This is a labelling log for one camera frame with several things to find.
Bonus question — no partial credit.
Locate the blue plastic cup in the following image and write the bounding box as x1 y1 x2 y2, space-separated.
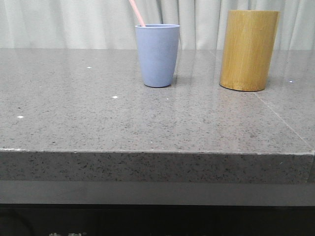
135 24 180 88

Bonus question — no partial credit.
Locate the dark cabinet under counter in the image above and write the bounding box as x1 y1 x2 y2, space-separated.
0 180 315 236

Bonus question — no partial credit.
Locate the bamboo cylindrical holder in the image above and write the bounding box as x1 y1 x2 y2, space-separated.
220 10 280 92

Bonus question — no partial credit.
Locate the pink chopstick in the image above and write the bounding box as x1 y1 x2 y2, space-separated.
129 0 146 27

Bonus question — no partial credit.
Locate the white curtain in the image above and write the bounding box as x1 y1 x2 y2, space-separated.
0 0 315 50

